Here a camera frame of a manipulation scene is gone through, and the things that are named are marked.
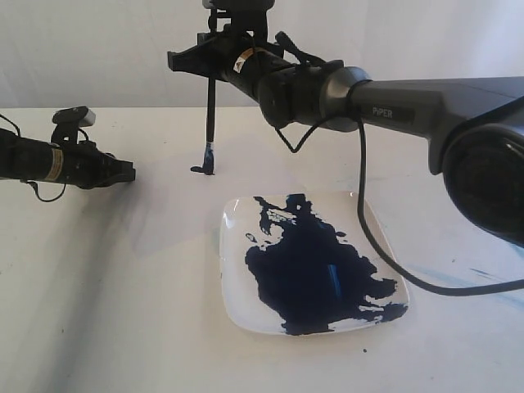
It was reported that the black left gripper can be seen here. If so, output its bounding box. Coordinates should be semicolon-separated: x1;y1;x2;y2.
61;141;135;189

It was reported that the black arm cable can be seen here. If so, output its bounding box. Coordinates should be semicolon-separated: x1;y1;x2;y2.
0;112;89;202
245;30;524;296

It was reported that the white square plate blue paint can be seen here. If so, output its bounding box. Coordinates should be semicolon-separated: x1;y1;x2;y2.
219;191;409;336

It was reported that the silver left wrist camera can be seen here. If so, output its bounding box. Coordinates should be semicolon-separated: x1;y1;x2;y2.
51;106;96;144

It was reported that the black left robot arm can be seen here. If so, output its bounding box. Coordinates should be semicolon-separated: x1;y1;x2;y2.
1;129;136;190

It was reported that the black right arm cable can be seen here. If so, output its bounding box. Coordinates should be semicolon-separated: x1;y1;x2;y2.
245;30;524;296

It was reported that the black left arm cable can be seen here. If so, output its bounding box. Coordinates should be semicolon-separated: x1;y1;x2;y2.
0;112;89;202

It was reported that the black paintbrush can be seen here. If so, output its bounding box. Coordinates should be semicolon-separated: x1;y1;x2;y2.
202;78;216;175

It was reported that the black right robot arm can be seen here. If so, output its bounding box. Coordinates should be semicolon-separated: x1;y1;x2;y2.
167;1;523;245

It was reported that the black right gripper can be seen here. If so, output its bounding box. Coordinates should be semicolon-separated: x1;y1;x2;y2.
167;6;295;98

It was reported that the white paper sheet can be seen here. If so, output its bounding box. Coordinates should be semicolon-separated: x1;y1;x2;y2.
123;138;268;257

